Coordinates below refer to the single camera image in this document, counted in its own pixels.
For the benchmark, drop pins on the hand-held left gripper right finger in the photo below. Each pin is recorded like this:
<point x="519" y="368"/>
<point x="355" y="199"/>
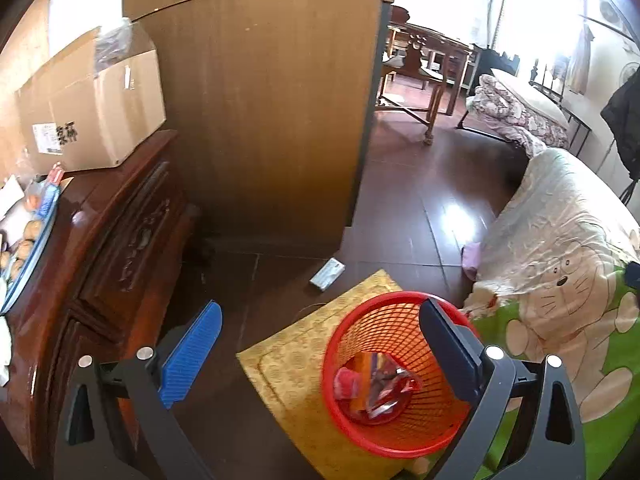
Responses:
<point x="450" y="345"/>

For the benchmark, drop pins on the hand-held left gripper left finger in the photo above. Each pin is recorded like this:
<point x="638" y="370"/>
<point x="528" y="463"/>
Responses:
<point x="192" y="345"/>

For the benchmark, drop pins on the red mesh plastic basket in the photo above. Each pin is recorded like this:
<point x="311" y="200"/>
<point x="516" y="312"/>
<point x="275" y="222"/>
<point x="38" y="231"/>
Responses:
<point x="350" y="330"/>

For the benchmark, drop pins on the red orange foil wrapper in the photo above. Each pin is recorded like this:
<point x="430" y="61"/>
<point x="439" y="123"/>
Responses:
<point x="387" y="390"/>

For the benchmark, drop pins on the pink slipper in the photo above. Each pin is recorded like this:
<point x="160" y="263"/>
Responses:
<point x="471" y="260"/>

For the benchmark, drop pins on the yellow patterned floor mat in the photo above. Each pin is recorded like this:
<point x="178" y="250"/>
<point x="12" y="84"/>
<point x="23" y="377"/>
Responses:
<point x="280" y="360"/>

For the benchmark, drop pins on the red white snack wrapper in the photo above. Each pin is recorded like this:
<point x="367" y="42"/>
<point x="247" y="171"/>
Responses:
<point x="346" y="385"/>

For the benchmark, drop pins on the dark carved wooden sideboard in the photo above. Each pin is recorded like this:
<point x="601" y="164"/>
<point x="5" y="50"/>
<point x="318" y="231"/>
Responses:
<point x="110" y="260"/>

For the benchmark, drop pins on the small white carton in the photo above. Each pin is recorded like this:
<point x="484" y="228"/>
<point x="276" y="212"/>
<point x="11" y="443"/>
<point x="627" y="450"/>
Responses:
<point x="327" y="274"/>

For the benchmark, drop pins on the blue rimmed plate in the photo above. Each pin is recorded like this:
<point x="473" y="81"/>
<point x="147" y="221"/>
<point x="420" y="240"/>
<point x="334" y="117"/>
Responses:
<point x="35" y="255"/>

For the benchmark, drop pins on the orange blue snack packet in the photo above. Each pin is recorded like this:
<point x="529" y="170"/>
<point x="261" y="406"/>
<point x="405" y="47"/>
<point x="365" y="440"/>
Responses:
<point x="45" y="192"/>

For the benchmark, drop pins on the folded floral quilt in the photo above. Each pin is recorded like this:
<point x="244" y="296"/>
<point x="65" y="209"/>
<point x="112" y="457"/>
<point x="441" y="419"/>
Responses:
<point x="510" y="115"/>

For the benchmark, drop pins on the wooden chair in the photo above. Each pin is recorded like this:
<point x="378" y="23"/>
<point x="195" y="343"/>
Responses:
<point x="432" y="105"/>

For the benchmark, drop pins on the light brown wooden cabinet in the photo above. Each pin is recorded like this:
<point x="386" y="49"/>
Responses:
<point x="275" y="110"/>

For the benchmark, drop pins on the brown cardboard box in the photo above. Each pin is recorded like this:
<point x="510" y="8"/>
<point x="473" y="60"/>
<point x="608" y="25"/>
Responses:
<point x="100" y="110"/>

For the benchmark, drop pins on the black coat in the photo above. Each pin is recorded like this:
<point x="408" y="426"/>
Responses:
<point x="622" y="120"/>

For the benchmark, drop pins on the wooden dining table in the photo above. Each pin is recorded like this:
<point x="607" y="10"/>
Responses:
<point x="450" y="55"/>

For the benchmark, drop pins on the clear plastic bag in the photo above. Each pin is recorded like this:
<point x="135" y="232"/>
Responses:
<point x="117" y="40"/>

